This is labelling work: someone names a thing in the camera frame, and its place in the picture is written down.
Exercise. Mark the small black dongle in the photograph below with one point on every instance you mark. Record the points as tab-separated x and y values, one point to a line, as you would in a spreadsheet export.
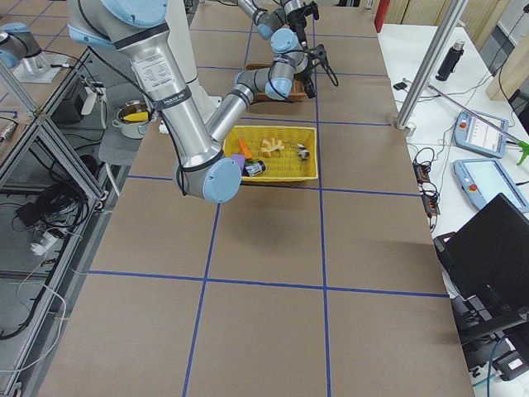
400	86

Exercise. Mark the blue teach pendant near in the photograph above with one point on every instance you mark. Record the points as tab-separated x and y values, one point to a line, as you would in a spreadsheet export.
483	179

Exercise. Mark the black water bottle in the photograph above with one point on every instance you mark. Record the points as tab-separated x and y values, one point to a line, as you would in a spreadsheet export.
450	61

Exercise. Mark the black laptop computer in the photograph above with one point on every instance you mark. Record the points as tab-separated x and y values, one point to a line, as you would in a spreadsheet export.
489	254

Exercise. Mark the small clear bottle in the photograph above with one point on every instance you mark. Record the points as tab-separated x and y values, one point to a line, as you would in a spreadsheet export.
253	168

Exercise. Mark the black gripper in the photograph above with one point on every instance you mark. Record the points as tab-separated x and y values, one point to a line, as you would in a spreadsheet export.
309	73
297	21

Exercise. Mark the blue teach pendant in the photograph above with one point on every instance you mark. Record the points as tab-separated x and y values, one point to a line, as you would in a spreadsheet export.
477	136
483	179

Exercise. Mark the yellow woven basket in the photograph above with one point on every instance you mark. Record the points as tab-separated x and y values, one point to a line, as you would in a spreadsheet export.
282	166

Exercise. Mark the blue teach pendant far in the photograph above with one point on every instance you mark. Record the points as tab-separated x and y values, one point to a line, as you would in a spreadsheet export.
477	136

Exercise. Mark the purple foam block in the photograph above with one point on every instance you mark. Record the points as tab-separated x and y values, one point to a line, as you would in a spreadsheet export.
240	160

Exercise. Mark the toy croissant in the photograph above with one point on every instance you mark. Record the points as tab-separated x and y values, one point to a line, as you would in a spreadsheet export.
270	145

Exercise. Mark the orange toy carrot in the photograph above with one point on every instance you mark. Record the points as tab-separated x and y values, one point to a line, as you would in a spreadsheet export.
244	149

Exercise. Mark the toy panda figure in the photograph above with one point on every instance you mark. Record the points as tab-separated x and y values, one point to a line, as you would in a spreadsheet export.
302	151

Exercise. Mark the aluminium frame post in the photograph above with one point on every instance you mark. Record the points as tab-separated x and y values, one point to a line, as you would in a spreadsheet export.
434	50

